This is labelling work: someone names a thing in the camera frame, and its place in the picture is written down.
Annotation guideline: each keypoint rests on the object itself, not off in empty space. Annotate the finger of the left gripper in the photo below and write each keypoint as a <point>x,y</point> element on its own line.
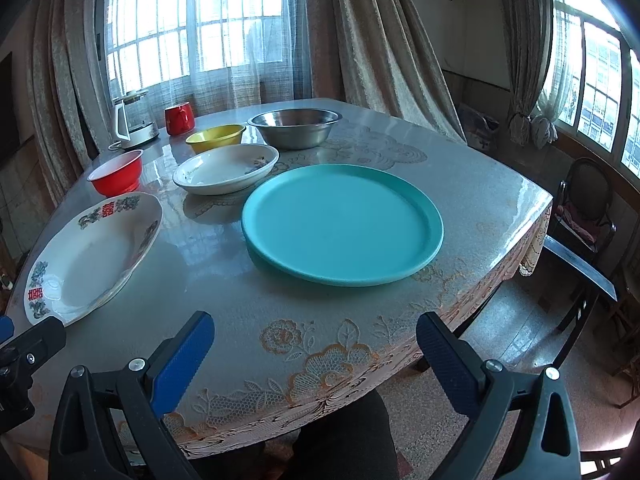
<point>42,340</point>

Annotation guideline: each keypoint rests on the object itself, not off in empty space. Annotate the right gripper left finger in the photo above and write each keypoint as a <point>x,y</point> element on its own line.
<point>176,361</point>

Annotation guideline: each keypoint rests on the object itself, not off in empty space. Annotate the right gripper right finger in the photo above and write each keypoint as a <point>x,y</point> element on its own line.
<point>456,365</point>

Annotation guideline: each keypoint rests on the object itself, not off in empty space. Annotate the large white dragon plate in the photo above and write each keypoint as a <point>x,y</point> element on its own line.
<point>90,260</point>

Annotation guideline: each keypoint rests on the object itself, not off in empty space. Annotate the red plastic bowl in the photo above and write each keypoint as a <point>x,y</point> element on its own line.
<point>119,175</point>

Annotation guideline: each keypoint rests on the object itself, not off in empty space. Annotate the teal round plate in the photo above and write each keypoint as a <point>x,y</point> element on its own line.
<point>343,225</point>

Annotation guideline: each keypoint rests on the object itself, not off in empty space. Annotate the white rose deep plate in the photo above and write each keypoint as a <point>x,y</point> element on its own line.
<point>226,170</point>

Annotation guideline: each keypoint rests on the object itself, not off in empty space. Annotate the yellow plastic bowl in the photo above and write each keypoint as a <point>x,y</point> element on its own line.
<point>215,137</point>

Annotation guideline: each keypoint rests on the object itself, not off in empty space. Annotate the stainless steel bowl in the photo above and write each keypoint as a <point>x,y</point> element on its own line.
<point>295,129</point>

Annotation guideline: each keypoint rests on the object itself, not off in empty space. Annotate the dark wooden chair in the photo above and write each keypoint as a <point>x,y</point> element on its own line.
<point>581,210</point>

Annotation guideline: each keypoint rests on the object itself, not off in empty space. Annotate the glass electric kettle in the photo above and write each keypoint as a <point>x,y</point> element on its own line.
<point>132,123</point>

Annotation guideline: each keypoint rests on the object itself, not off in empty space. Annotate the red mug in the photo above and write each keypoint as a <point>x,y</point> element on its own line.
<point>179,119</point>

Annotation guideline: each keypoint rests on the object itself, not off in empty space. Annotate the beige curtain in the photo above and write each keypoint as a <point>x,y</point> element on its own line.
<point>376,54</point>

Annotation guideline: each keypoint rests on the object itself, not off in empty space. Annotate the sheer white curtain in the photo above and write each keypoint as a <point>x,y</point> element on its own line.
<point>214,54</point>

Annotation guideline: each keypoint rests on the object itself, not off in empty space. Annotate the right window curtain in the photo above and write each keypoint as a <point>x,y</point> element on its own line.
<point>528,33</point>

